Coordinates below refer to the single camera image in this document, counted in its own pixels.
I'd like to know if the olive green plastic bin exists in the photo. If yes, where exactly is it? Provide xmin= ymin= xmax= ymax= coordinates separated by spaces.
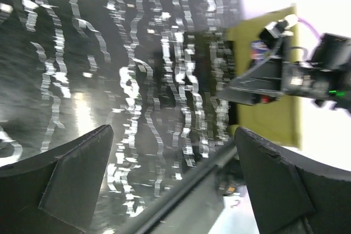
xmin=227 ymin=4 xmax=301 ymax=148

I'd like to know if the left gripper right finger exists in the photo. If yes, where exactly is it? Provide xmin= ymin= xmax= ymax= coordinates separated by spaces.
xmin=235 ymin=127 xmax=350 ymax=233

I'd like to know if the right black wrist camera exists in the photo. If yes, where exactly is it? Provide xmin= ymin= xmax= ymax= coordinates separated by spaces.
xmin=311 ymin=33 xmax=350 ymax=71

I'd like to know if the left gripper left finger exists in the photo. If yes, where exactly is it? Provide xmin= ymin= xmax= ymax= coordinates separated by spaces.
xmin=1 ymin=124 xmax=114 ymax=234

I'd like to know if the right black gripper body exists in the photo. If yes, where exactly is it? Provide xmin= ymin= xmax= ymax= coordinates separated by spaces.
xmin=281 ymin=62 xmax=346 ymax=101

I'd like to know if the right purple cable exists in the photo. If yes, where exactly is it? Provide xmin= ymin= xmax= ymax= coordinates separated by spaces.
xmin=297 ymin=16 xmax=321 ymax=40

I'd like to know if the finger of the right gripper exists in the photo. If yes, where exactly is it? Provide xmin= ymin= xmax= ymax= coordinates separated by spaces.
xmin=218 ymin=58 xmax=284 ymax=106

